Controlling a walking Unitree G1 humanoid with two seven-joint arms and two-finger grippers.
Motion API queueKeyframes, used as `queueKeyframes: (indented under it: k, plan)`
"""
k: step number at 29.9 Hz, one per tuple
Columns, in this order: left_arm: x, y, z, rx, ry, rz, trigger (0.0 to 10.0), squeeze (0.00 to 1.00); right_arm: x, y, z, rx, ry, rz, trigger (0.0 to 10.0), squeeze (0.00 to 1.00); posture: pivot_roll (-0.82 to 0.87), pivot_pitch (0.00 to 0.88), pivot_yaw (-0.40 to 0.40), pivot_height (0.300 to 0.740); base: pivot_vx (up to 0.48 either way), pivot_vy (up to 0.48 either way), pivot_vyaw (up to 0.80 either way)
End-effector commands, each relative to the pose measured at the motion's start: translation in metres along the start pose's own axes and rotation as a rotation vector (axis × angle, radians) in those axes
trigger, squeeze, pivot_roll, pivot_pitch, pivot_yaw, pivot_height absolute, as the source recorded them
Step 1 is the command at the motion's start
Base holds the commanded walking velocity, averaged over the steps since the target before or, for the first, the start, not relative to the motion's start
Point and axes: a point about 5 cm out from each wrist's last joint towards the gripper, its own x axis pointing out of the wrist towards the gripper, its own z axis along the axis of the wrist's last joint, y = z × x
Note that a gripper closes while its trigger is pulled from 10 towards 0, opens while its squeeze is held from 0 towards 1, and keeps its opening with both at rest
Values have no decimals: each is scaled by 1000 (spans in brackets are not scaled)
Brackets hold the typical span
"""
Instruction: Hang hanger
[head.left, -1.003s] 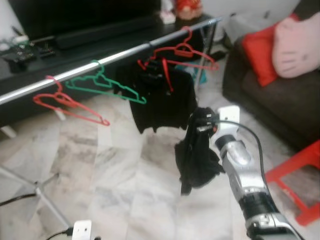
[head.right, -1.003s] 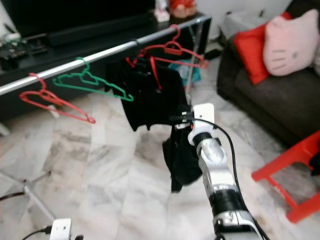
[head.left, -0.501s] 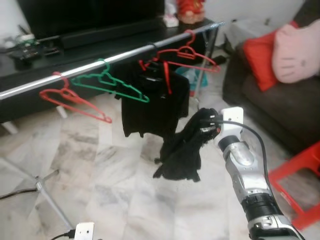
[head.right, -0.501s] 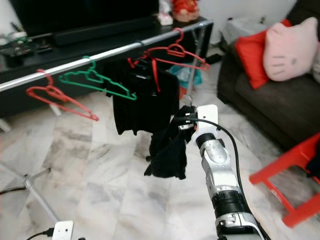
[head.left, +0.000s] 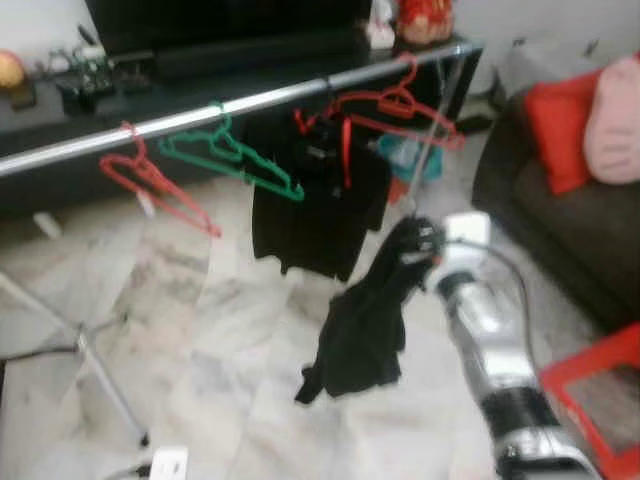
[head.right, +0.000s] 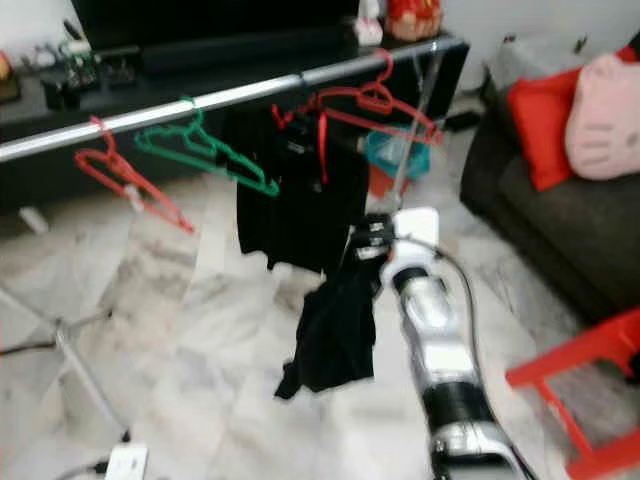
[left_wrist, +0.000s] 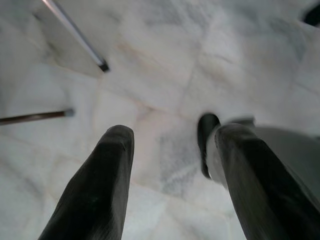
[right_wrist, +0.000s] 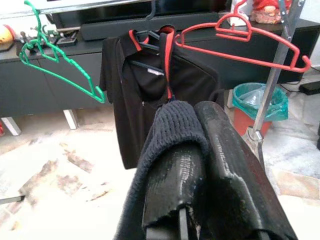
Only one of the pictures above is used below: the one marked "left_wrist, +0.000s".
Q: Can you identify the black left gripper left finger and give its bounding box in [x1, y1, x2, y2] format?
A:
[38, 124, 135, 240]

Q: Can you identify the grey black robot foot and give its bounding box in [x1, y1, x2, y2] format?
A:
[196, 112, 320, 208]

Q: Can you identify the silver metal clothes rack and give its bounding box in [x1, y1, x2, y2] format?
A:
[41, 0, 110, 73]

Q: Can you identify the marble top folding table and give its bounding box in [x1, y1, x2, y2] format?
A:
[0, 108, 75, 126]

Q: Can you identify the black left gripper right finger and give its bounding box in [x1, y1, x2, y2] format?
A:
[214, 124, 320, 240]

